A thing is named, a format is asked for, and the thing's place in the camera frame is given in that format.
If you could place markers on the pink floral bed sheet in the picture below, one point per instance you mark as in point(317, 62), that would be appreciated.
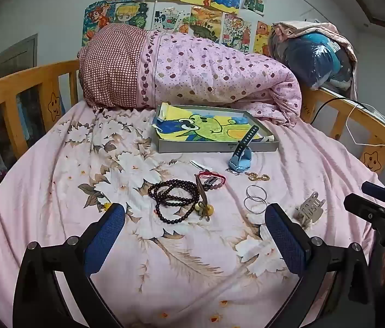
point(76, 164)

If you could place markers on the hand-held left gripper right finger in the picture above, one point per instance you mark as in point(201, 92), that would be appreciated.
point(286, 242)

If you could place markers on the grey shallow box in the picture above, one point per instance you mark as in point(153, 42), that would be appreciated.
point(192, 147)

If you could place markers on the blue smartwatch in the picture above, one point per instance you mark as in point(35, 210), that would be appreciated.
point(240, 162)

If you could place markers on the grey framed window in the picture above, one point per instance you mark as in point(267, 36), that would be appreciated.
point(11, 58)

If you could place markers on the wooden hair stick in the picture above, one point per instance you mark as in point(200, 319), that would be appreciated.
point(201, 194)

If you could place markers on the beige hair claw clip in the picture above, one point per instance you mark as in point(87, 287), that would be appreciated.
point(310, 208)

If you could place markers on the small silver clip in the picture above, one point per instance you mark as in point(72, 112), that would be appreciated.
point(231, 171)

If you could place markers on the small dark hair comb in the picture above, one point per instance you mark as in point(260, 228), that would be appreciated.
point(208, 182)

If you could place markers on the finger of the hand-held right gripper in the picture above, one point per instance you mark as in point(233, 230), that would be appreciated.
point(373, 188)
point(356, 205)

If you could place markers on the green frog crayon drawing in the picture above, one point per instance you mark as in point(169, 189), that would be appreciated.
point(209, 124)

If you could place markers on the white hair clip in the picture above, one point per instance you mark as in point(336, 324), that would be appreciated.
point(201, 165)

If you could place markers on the red checkered pillow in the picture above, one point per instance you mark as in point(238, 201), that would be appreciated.
point(113, 65)

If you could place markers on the bundle in plastic bag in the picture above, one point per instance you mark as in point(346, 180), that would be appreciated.
point(332, 32)

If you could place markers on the blue plastic-wrapped bundle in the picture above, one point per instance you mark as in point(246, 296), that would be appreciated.
point(308, 58)

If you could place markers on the pink dotted quilt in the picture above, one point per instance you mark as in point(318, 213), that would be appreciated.
point(213, 71)

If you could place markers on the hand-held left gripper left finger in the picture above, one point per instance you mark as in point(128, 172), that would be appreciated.
point(105, 239)

